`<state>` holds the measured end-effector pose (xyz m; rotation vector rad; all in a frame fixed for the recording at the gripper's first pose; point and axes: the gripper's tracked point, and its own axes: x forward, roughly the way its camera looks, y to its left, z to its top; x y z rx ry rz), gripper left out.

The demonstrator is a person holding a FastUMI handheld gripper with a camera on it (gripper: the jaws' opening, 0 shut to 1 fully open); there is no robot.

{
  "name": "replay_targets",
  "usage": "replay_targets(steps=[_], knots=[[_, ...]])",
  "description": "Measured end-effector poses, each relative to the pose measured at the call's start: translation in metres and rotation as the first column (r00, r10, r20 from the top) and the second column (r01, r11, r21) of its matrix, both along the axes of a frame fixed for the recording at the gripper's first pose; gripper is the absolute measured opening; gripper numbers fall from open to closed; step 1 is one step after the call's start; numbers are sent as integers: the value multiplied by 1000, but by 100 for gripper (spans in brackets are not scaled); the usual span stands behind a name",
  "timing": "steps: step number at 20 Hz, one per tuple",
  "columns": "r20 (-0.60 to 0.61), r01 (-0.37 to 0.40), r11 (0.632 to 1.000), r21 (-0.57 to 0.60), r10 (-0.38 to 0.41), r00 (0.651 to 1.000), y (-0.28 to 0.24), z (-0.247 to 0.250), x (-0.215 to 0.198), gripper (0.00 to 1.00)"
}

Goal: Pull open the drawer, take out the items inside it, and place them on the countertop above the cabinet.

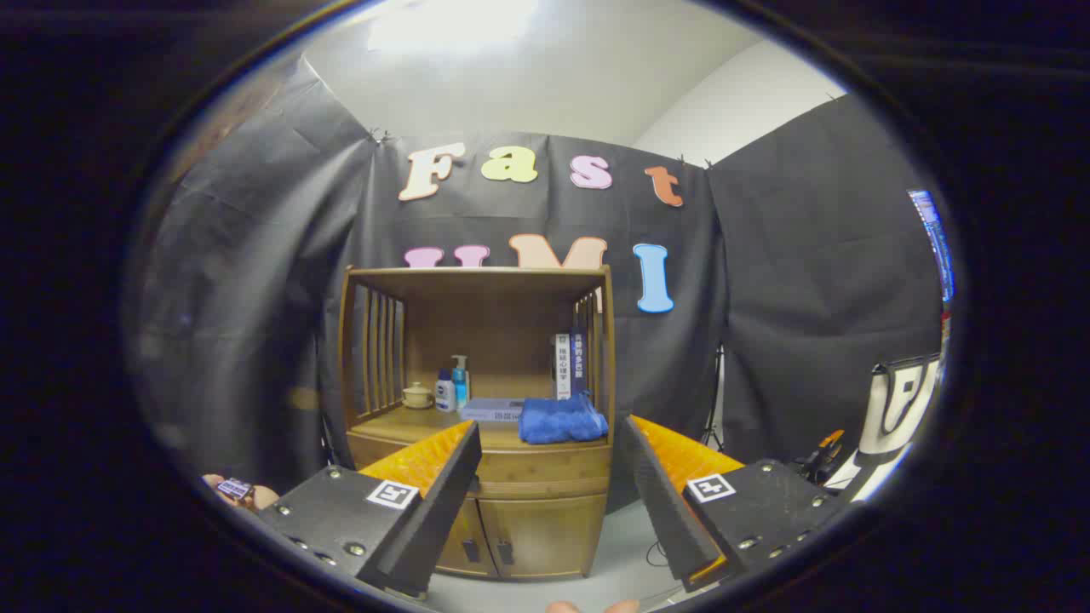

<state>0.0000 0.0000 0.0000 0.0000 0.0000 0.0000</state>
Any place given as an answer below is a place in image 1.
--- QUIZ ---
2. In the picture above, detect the wooden drawer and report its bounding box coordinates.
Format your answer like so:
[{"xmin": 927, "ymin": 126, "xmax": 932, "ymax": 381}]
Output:
[{"xmin": 347, "ymin": 430, "xmax": 612, "ymax": 501}]

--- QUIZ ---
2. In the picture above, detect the wooden cabinet door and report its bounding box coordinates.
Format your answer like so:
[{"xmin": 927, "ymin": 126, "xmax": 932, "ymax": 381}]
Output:
[
  {"xmin": 434, "ymin": 498, "xmax": 499, "ymax": 580},
  {"xmin": 479, "ymin": 494, "xmax": 607, "ymax": 580}
]

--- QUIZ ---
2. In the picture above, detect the black tripod stand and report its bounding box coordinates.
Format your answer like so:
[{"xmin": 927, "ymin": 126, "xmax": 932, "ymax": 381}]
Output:
[{"xmin": 700, "ymin": 345, "xmax": 726, "ymax": 452}]

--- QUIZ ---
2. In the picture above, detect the pale flat-lying book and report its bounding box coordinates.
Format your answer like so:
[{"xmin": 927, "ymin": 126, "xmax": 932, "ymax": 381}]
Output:
[{"xmin": 460, "ymin": 397, "xmax": 525, "ymax": 423}]

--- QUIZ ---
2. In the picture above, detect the black backdrop cloth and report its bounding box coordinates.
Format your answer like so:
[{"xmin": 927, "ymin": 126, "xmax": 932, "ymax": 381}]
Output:
[{"xmin": 136, "ymin": 55, "xmax": 946, "ymax": 495}]

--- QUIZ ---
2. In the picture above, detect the folded blue towel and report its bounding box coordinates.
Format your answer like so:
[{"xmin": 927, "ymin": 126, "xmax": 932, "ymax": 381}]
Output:
[{"xmin": 518, "ymin": 393, "xmax": 609, "ymax": 445}]

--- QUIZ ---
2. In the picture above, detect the wooden cabinet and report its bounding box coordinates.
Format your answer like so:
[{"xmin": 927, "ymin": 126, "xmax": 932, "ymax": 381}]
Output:
[{"xmin": 338, "ymin": 264, "xmax": 616, "ymax": 581}]

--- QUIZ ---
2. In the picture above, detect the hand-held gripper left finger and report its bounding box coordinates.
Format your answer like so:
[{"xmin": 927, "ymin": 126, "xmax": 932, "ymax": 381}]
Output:
[{"xmin": 255, "ymin": 419, "xmax": 483, "ymax": 599}]

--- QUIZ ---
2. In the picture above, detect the white printed tote bag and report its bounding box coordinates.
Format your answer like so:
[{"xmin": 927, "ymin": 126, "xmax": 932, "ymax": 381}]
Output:
[{"xmin": 856, "ymin": 353, "xmax": 944, "ymax": 503}]

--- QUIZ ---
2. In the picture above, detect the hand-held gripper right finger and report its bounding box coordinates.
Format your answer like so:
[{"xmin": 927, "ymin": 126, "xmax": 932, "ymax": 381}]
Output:
[{"xmin": 619, "ymin": 415, "xmax": 852, "ymax": 594}]

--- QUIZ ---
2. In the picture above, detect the wooden countertop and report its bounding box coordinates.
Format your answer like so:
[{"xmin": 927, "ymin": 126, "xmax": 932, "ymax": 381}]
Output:
[{"xmin": 353, "ymin": 404, "xmax": 610, "ymax": 450}]

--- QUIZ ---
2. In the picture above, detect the orange clamp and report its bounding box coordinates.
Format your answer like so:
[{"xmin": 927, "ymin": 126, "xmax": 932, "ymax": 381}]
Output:
[{"xmin": 796, "ymin": 428, "xmax": 846, "ymax": 486}]

